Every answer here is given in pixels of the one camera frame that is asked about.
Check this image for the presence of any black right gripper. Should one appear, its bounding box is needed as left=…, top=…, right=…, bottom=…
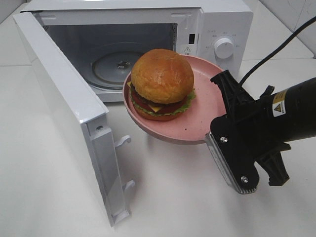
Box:
left=210, top=70, right=291, bottom=187

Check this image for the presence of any pink plate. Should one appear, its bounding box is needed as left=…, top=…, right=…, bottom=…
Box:
left=123, top=55, right=226, bottom=145

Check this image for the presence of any burger with lettuce and cheese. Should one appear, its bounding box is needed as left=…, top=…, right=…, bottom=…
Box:
left=129, top=49, right=195, bottom=121

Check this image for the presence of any white microwave door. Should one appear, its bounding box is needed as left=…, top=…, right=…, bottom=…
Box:
left=13, top=12, right=135, bottom=226

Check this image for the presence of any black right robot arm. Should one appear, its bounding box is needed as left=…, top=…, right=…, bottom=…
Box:
left=206, top=71, right=316, bottom=194

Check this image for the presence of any upper white power knob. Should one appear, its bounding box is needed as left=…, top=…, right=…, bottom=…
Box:
left=214, top=36, right=234, bottom=59

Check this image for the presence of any white microwave oven body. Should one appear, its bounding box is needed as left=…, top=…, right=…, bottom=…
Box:
left=19, top=0, right=253, bottom=102

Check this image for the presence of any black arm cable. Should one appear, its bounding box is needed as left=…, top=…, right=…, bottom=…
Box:
left=239, top=18, right=316, bottom=86

